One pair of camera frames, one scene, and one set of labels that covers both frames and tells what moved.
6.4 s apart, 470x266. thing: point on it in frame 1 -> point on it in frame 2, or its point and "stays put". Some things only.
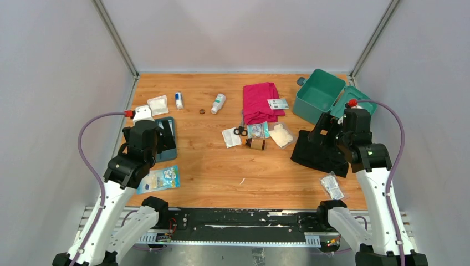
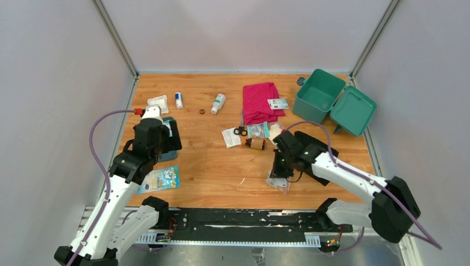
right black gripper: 327,122 -> 277,172
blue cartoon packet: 159,179 stays put
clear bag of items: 331,184 -> 283,184
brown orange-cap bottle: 257,143 stays put
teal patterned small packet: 258,131 stays put
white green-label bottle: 218,103 stays put
